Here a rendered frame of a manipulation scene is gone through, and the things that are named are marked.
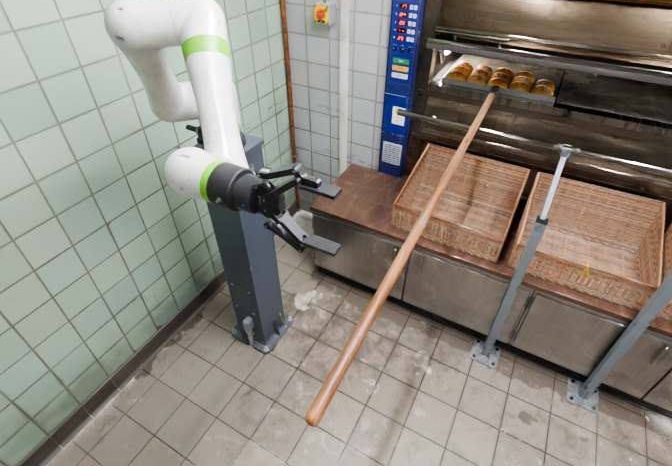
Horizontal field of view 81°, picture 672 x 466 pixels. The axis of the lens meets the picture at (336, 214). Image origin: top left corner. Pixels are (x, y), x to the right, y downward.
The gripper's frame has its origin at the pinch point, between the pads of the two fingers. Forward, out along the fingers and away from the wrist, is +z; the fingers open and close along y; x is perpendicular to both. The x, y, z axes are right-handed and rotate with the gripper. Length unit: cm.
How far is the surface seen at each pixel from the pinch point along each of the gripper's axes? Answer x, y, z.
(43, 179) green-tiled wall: -5, 32, -119
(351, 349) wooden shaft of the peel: 4.0, 31.0, 6.8
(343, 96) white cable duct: -153, 47, -77
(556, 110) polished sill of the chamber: -154, 32, 35
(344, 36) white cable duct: -153, 14, -76
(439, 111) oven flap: -155, 45, -19
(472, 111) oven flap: -156, 42, -2
